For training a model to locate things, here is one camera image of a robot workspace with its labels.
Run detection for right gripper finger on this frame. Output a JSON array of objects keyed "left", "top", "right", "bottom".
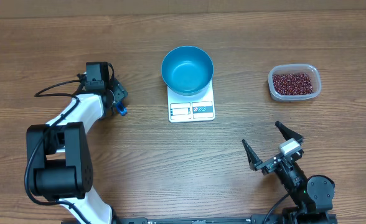
[
  {"left": 274, "top": 121, "right": 304, "bottom": 144},
  {"left": 242, "top": 139, "right": 263, "bottom": 170}
]

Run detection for red measuring scoop blue handle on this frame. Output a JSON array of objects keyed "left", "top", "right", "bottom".
[{"left": 114, "top": 101, "right": 128, "bottom": 116}]

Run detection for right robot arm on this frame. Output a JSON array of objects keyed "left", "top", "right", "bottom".
[{"left": 242, "top": 121, "right": 337, "bottom": 224}]

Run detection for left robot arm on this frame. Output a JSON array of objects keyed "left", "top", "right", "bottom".
[{"left": 24, "top": 62, "right": 128, "bottom": 223}]

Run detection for white digital kitchen scale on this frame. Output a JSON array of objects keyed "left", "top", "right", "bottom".
[{"left": 167, "top": 82, "right": 215, "bottom": 123}]

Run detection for blue bowl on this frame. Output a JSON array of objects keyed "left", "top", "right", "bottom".
[{"left": 161, "top": 46, "right": 214, "bottom": 96}]

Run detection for red beans in container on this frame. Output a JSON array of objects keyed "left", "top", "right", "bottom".
[{"left": 272, "top": 73, "right": 314, "bottom": 95}]

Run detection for clear plastic container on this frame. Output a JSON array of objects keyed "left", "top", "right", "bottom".
[{"left": 268, "top": 63, "right": 322, "bottom": 102}]

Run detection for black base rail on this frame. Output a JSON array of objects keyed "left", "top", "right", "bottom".
[{"left": 61, "top": 213, "right": 338, "bottom": 224}]

